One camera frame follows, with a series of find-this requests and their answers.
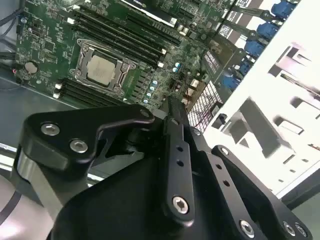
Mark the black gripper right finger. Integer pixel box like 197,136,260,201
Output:
178,100,314,240

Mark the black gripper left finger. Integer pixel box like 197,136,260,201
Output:
12,96,196,226

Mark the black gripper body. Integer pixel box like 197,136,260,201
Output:
51,126,236,240

